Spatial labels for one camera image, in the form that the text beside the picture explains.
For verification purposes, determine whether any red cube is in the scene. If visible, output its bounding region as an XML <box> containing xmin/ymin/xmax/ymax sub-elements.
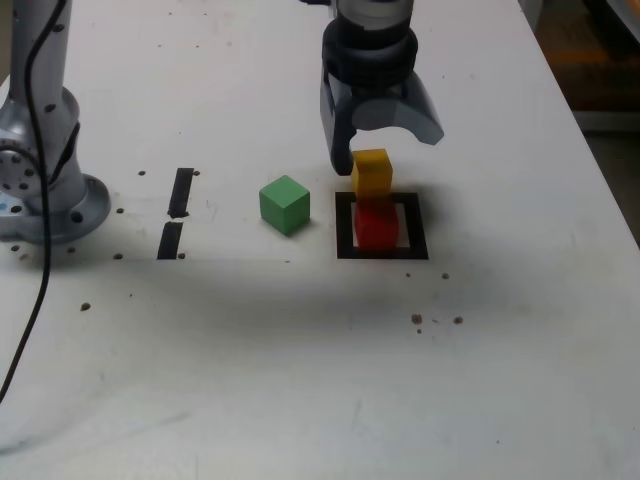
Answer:
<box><xmin>354</xmin><ymin>199</ymin><xmax>400</xmax><ymax>250</ymax></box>

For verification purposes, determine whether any black tape strip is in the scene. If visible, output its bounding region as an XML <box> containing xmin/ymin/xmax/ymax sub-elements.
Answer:
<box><xmin>156</xmin><ymin>167</ymin><xmax>195</xmax><ymax>261</ymax></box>

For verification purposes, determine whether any long black cable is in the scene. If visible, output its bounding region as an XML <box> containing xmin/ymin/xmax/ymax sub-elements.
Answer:
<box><xmin>0</xmin><ymin>0</ymin><xmax>69</xmax><ymax>401</ymax></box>

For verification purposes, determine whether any yellow cube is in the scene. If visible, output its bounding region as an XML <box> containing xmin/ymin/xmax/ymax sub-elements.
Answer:
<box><xmin>351</xmin><ymin>148</ymin><xmax>394</xmax><ymax>200</ymax></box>

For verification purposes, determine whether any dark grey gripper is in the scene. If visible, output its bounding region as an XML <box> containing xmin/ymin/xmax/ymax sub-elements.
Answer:
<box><xmin>319</xmin><ymin>74</ymin><xmax>446</xmax><ymax>177</ymax></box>

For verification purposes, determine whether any green cube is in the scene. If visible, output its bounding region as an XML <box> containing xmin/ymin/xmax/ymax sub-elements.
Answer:
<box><xmin>258</xmin><ymin>174</ymin><xmax>311</xmax><ymax>236</ymax></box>

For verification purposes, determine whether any black tape square outline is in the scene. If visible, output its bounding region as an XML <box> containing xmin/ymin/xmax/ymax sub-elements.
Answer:
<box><xmin>336</xmin><ymin>192</ymin><xmax>430</xmax><ymax>261</ymax></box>

